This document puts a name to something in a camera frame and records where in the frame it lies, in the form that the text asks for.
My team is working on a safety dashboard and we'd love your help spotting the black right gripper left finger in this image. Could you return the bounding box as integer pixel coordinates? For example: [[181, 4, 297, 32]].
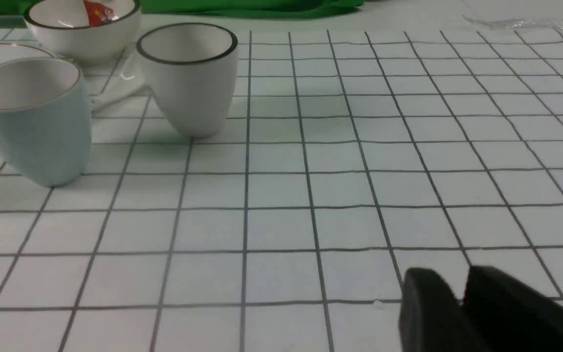
[[398, 268, 480, 352]]

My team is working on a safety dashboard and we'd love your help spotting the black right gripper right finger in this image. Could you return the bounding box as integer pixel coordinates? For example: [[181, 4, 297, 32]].
[[462, 265, 563, 352]]

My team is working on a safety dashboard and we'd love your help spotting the pale green ceramic cup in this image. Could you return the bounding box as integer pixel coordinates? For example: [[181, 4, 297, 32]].
[[0, 57, 92, 187]]

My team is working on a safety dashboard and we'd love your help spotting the white black-rimmed cup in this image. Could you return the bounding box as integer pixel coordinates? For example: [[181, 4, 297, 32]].
[[135, 22, 238, 138]]

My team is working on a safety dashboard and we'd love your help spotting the white printed ceramic spoon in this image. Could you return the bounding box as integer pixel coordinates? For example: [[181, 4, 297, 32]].
[[90, 45, 147, 112]]

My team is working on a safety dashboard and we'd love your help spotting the white bowl with red picture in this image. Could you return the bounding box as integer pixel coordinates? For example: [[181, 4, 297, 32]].
[[23, 0, 142, 63]]

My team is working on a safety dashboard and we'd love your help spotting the green backdrop cloth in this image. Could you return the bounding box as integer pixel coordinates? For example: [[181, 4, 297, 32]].
[[0, 0, 365, 20]]

